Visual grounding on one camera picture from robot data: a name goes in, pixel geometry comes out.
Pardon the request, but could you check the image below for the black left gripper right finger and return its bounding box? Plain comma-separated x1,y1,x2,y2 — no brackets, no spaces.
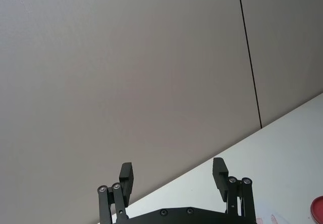
212,157,255,219

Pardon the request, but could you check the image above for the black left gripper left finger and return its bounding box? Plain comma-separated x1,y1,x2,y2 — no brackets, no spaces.
97,161,135,224

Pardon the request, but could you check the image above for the clear plastic wrapper red print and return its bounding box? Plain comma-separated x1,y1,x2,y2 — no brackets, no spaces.
255,212,302,224

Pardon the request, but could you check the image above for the pink cup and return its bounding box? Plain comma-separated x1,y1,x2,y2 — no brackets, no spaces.
310,195,323,219

